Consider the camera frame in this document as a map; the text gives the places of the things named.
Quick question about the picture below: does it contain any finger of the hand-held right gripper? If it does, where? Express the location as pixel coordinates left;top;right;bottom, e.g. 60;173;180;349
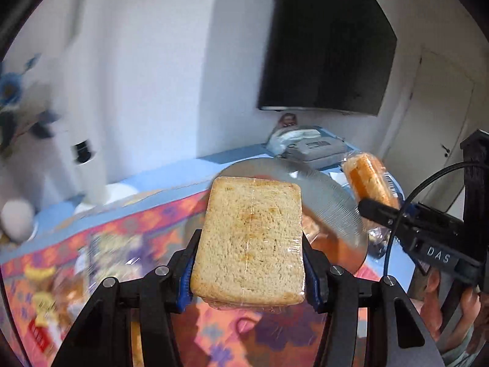
358;198;406;235

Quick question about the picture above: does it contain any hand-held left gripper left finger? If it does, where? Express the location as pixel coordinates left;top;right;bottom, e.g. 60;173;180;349
51;229;202;367

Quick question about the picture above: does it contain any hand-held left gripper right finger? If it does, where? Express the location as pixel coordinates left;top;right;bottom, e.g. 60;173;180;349
303;236;446;367

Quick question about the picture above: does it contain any orange bread packet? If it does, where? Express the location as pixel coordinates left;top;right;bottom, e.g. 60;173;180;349
341;152;402;238

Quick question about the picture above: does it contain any plastic toast sandwich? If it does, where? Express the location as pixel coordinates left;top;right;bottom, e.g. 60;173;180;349
190;176;307;311

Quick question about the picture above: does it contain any person's right forearm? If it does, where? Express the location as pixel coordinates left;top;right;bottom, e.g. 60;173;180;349
439;336;487;367

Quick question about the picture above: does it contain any person's right hand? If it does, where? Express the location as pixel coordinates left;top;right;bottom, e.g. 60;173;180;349
412;265;484;354

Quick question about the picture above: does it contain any floral orange tablecloth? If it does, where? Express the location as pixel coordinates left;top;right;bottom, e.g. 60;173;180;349
0;181;369;367

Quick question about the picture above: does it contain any grey desk telephone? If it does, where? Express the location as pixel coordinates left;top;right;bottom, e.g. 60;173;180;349
265;128;346;169

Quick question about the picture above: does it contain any light blue table cover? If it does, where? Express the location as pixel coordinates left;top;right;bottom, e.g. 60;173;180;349
28;124;406;268

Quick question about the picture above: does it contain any white door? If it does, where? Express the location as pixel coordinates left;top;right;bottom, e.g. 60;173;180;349
381;45;475;186

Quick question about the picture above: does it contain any white ribbed vase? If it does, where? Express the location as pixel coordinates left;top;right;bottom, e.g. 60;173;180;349
0;198;38;244

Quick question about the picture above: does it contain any black flat screen television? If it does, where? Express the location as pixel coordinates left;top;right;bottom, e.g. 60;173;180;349
257;0;398;117

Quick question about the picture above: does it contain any blue and white flower bouquet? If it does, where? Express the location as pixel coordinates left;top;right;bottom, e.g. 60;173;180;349
0;53;60;159

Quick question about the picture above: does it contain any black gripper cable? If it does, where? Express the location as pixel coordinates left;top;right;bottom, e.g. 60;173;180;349
384;162;471;276

